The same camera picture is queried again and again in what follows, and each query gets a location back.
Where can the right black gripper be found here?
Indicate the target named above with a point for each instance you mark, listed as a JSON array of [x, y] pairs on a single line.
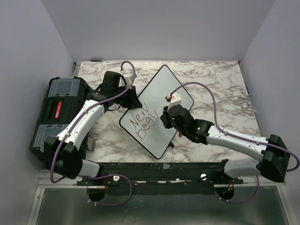
[[164, 117]]

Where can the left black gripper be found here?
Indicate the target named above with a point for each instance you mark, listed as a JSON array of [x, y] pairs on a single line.
[[133, 102]]

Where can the black framed whiteboard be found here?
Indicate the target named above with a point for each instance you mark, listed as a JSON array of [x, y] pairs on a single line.
[[144, 124]]

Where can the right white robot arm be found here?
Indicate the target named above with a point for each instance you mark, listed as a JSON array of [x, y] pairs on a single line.
[[266, 156]]

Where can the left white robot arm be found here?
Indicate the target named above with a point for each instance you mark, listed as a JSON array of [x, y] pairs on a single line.
[[62, 154]]

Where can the black plastic toolbox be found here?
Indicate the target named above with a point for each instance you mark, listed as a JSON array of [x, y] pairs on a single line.
[[63, 101]]

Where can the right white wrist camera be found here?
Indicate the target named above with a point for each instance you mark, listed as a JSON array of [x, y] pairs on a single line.
[[173, 99]]

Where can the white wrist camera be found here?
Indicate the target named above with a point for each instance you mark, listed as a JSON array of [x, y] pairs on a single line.
[[173, 99], [128, 76]]

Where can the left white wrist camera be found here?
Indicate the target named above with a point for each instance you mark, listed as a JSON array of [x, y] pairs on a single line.
[[128, 76]]

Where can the black mounting rail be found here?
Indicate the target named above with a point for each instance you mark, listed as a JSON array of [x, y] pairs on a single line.
[[159, 178]]

